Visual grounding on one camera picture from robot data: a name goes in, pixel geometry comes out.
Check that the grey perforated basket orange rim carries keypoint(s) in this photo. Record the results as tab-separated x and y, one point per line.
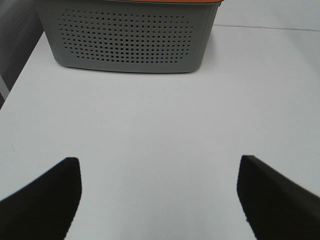
131	36

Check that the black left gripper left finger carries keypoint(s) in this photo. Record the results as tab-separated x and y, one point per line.
45	208

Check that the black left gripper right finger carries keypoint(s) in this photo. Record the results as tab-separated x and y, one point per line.
275	207

